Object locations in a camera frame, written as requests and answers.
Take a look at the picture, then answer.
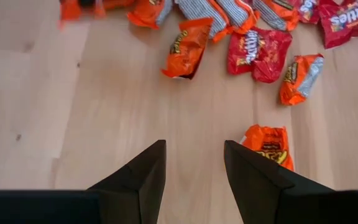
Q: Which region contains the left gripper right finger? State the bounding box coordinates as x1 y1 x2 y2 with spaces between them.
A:
224 139 335 224

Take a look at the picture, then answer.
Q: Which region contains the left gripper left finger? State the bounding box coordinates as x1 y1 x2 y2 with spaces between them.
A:
87 139 167 224

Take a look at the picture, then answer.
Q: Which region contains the red Skittles candy bag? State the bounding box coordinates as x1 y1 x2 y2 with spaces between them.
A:
227 27 293 84
318 0 358 50
295 0 323 25

